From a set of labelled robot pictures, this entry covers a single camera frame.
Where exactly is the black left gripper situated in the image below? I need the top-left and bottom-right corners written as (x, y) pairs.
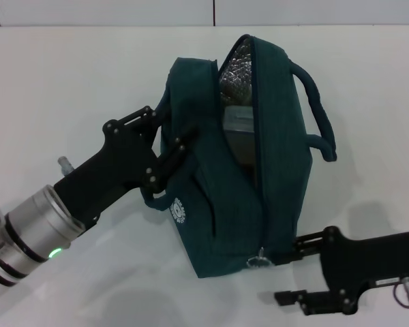
top-left (53, 106), bottom-right (198, 229)

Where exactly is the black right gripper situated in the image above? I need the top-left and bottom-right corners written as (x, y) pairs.
top-left (274, 226), bottom-right (409, 316)

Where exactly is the dark teal zip bag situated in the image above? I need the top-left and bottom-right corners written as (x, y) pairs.
top-left (141, 33), bottom-right (338, 279)

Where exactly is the clear container with blue rim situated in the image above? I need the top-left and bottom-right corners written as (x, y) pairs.
top-left (223, 105), bottom-right (260, 187)

